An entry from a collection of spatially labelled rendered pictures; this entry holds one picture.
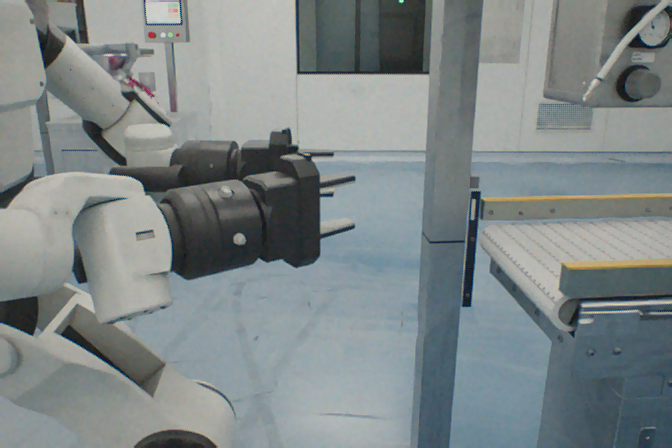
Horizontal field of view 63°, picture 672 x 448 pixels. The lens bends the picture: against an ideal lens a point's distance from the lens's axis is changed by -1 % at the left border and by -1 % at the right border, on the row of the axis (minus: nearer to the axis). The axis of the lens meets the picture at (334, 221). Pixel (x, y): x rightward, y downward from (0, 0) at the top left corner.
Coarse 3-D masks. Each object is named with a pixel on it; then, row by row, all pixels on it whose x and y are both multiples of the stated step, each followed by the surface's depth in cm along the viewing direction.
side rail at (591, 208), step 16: (480, 208) 87; (496, 208) 86; (512, 208) 86; (528, 208) 86; (544, 208) 86; (560, 208) 86; (576, 208) 87; (592, 208) 87; (608, 208) 87; (624, 208) 87; (640, 208) 87; (656, 208) 88
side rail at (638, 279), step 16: (560, 272) 61; (576, 272) 59; (592, 272) 60; (608, 272) 60; (624, 272) 60; (640, 272) 60; (656, 272) 60; (560, 288) 61; (576, 288) 60; (592, 288) 60; (608, 288) 60; (624, 288) 61; (640, 288) 61; (656, 288) 61
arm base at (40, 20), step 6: (24, 0) 79; (30, 0) 80; (36, 0) 82; (42, 0) 83; (30, 6) 80; (36, 6) 81; (42, 6) 82; (36, 12) 80; (42, 12) 82; (36, 18) 80; (42, 18) 81; (36, 24) 79; (42, 24) 80; (36, 30) 79; (42, 30) 80; (42, 36) 80
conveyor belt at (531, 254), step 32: (512, 224) 86; (544, 224) 86; (576, 224) 86; (608, 224) 86; (640, 224) 86; (512, 256) 75; (544, 256) 73; (576, 256) 73; (608, 256) 73; (640, 256) 73; (544, 288) 65
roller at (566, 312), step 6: (570, 300) 62; (576, 300) 62; (564, 306) 62; (570, 306) 62; (576, 306) 62; (558, 312) 63; (564, 312) 62; (570, 312) 62; (576, 312) 62; (564, 318) 62; (570, 318) 62; (576, 318) 63; (570, 324) 63
